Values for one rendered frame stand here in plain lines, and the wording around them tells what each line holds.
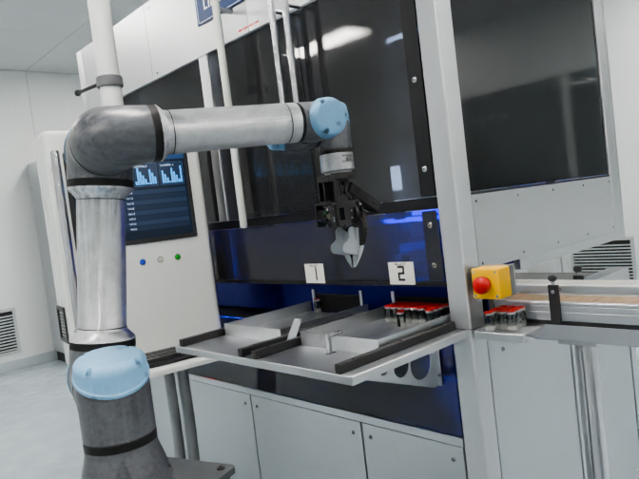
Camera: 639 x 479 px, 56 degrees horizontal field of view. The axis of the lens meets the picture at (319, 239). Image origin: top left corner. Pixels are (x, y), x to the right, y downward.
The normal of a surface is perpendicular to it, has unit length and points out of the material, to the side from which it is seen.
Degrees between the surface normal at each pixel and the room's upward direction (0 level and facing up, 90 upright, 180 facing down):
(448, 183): 90
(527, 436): 90
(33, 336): 90
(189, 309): 90
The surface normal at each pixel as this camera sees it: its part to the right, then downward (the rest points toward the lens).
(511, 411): 0.68, -0.04
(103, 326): 0.33, 0.00
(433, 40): -0.72, 0.12
